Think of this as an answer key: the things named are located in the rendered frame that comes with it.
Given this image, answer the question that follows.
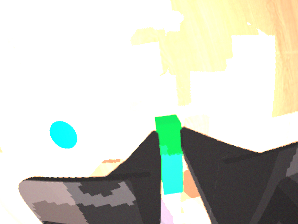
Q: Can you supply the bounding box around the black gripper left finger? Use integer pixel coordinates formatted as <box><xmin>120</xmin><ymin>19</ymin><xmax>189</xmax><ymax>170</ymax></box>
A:
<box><xmin>19</xmin><ymin>131</ymin><xmax>162</xmax><ymax>224</ymax></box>

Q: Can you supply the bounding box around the cyan circle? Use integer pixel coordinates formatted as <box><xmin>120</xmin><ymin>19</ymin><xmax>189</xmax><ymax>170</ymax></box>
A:
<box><xmin>49</xmin><ymin>120</ymin><xmax>77</xmax><ymax>149</ymax></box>

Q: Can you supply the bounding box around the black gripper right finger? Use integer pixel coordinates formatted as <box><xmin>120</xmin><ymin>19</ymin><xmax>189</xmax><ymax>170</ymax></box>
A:
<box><xmin>181</xmin><ymin>127</ymin><xmax>298</xmax><ymax>224</ymax></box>

